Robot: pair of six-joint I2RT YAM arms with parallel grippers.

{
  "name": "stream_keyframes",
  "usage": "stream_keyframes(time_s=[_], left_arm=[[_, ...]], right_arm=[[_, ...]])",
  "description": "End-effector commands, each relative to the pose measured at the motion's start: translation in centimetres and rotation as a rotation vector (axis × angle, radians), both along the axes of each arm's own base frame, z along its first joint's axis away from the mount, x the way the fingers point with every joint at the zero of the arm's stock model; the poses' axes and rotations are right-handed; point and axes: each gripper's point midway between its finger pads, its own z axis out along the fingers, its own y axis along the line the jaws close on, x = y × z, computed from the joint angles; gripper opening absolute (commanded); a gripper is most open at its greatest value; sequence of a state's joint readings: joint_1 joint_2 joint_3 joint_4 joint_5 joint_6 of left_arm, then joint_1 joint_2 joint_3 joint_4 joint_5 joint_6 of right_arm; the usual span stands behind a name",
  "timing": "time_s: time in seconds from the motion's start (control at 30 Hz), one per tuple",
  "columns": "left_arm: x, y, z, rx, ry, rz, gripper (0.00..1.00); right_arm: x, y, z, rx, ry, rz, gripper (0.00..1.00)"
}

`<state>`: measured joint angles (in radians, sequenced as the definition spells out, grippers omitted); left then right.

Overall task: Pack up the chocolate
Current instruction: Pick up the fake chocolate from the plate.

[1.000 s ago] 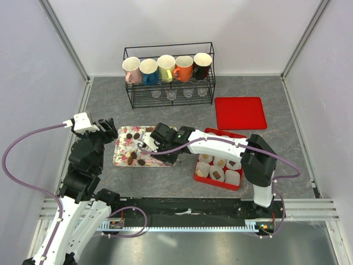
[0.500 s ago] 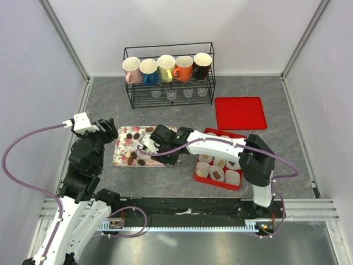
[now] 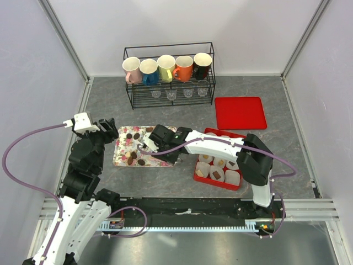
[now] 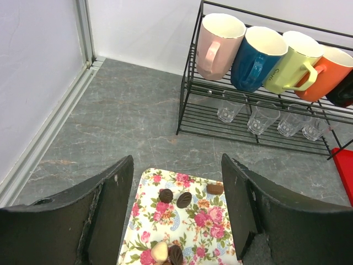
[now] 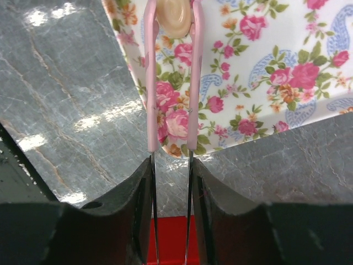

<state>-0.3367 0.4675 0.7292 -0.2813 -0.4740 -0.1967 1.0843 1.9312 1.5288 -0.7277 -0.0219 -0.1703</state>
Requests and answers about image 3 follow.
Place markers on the white bar chocolate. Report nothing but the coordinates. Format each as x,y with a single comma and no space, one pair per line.
200,173

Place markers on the dark oval chocolate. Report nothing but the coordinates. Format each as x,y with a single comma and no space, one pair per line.
141,162

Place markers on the blue mug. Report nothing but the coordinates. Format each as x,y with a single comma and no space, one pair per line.
149,69

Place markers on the floral serving tray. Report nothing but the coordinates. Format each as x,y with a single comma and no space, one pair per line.
129,138

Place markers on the orange mug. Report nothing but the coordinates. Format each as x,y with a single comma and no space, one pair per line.
183,68

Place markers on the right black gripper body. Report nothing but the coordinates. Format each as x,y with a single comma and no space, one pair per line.
167,156

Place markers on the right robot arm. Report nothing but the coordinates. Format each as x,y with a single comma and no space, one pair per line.
249,153

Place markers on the brown rectangular chocolate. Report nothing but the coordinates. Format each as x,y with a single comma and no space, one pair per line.
216,175

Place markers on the red chocolate box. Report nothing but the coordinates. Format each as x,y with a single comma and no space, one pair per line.
231,177

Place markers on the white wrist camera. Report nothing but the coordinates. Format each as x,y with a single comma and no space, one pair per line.
81,123
149,143

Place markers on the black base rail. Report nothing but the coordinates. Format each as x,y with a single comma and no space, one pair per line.
194,212

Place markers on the black and red mug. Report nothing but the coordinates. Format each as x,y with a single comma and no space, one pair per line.
201,65

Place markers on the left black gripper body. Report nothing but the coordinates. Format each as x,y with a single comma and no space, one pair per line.
100,139

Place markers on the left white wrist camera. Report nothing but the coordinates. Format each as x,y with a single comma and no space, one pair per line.
81,123

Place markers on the black wire mug rack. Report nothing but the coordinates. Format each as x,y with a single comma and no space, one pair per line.
140,96

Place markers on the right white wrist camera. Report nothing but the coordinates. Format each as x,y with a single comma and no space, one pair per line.
149,143

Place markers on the yellow-green mug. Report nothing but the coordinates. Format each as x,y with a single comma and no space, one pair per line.
166,66

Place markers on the pink mug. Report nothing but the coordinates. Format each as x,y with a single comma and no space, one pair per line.
131,67

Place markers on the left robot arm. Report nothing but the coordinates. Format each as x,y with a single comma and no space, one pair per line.
84,209

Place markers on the brown oval chocolate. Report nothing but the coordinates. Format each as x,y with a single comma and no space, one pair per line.
133,155

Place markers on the red box lid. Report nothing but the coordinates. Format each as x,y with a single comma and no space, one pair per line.
240,113

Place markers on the clear glass cup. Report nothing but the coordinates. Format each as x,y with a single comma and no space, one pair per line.
171,94
188,92
156,93
202,91

